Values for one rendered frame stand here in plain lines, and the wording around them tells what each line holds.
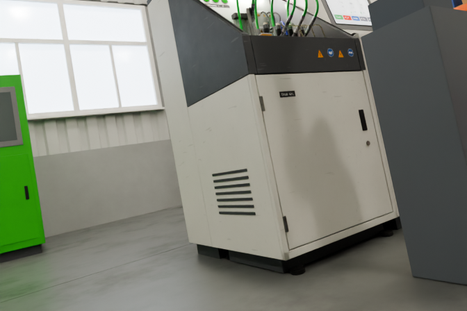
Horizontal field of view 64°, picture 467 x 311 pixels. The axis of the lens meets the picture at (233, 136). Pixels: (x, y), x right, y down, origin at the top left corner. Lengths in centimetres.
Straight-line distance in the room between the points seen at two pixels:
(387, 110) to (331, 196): 50
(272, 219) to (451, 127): 69
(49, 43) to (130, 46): 112
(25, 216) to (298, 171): 278
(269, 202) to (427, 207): 54
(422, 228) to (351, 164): 54
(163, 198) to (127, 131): 110
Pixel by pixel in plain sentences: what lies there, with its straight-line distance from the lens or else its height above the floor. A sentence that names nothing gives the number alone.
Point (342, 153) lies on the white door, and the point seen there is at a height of 42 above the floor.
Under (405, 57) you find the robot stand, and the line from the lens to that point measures 128.
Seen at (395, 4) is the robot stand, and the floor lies 86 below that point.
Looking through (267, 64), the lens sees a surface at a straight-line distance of 154.
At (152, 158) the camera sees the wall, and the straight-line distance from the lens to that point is 563.
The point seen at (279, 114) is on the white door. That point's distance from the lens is 151.
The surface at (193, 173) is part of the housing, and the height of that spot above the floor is 45.
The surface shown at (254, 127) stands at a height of 59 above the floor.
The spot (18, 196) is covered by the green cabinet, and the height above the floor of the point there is 53.
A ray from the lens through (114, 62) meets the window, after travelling 578.
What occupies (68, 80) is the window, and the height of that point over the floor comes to 197.
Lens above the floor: 46
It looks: 4 degrees up
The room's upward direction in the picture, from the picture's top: 11 degrees counter-clockwise
